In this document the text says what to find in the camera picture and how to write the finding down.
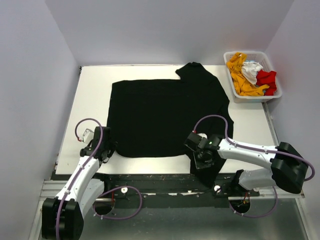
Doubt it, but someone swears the yellow t shirt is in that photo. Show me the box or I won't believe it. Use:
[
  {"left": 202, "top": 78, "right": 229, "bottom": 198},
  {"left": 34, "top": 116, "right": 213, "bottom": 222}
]
[{"left": 226, "top": 52, "right": 269, "bottom": 97}]

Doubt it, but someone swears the red t shirt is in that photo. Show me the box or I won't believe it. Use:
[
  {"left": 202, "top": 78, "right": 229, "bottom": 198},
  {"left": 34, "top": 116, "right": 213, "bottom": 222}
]
[{"left": 256, "top": 70, "right": 277, "bottom": 96}]

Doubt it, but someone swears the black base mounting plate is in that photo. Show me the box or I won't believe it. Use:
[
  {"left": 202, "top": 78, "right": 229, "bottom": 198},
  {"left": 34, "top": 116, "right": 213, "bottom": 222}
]
[{"left": 94, "top": 173, "right": 259, "bottom": 209}]

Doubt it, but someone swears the white t shirt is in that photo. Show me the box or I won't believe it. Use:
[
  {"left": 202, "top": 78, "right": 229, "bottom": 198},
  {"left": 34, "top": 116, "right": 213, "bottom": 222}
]
[{"left": 241, "top": 61, "right": 264, "bottom": 85}]

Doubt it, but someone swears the black t shirt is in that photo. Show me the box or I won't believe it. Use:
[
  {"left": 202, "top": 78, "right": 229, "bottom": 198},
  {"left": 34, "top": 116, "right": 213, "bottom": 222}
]
[{"left": 106, "top": 61, "right": 235, "bottom": 189}]

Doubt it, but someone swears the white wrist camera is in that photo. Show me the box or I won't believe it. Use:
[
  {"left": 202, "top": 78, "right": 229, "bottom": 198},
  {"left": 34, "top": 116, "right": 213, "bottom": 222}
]
[
  {"left": 80, "top": 128, "right": 94, "bottom": 144},
  {"left": 194, "top": 131, "right": 208, "bottom": 139}
]

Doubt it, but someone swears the aluminium frame rail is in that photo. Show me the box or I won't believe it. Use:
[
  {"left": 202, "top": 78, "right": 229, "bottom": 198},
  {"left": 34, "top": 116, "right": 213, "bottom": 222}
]
[{"left": 28, "top": 180, "right": 305, "bottom": 240}]

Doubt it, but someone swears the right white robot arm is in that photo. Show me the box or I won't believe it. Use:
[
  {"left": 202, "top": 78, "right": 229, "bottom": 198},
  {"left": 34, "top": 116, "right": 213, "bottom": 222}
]
[{"left": 184, "top": 132, "right": 308, "bottom": 196}]

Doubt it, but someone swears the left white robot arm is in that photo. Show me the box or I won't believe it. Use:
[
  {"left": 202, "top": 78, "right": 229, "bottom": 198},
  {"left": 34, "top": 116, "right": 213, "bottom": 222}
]
[{"left": 41, "top": 126, "right": 117, "bottom": 240}]

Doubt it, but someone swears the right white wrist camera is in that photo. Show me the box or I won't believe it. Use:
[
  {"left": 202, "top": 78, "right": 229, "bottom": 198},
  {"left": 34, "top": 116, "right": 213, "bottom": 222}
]
[{"left": 194, "top": 131, "right": 208, "bottom": 139}]

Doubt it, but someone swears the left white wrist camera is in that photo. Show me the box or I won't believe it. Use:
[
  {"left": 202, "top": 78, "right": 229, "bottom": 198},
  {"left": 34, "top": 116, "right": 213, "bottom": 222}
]
[{"left": 80, "top": 128, "right": 94, "bottom": 144}]

